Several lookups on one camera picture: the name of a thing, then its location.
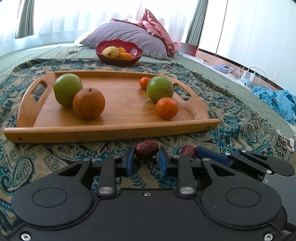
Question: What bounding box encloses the dark red jujube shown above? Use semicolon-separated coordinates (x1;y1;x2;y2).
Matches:
134;141;159;160
180;145;196;158

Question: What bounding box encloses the orange mandarin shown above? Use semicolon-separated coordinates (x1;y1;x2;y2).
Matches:
156;97;179;120
139;77;151;89

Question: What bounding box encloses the large green round fruit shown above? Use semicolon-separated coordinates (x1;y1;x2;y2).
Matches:
147;76;174;103

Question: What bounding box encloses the brownish orange fruit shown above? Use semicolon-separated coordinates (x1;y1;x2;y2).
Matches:
73;87;106;120

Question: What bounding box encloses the green apple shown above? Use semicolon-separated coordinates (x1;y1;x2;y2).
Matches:
53;73;83;108

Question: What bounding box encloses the blue cloth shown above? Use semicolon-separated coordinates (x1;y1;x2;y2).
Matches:
252;86;295;125

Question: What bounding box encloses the wooden serving tray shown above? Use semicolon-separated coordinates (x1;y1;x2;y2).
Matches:
4;70;220;143

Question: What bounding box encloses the teal patterned throw blanket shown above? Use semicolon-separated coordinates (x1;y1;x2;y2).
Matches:
1;59;293;235

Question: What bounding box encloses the lavender cloth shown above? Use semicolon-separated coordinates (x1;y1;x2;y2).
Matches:
213;64;235;74

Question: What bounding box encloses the white charger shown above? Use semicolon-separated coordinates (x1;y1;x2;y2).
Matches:
239;67;271;88

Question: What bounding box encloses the green curtain right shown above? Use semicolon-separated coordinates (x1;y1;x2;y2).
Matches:
186;0;208;46

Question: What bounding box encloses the green curtain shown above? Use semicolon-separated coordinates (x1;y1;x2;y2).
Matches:
186;0;208;46
15;0;35;39

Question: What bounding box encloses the small orange fruit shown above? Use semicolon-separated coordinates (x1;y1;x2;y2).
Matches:
118;47;126;53
118;52;133;60

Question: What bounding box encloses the red fruit bowl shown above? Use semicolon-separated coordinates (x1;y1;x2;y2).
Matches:
95;39;142;67

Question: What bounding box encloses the yellow mango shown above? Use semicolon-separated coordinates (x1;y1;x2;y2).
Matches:
101;46;120;59

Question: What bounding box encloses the pink blanket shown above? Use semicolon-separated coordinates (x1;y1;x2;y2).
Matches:
110;9;181;57

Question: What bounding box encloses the purple pillow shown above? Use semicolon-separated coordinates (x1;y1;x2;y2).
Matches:
80;21;169;61

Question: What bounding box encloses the green quilted bedspread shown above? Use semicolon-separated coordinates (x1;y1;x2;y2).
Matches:
1;43;295;138

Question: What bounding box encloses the white sheer curtain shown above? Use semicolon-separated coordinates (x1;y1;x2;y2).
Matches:
1;1;198;44

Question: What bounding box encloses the green curtain left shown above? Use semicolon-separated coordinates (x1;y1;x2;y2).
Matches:
15;0;35;39

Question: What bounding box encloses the white cord on bed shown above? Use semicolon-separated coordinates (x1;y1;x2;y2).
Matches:
56;48;79;56

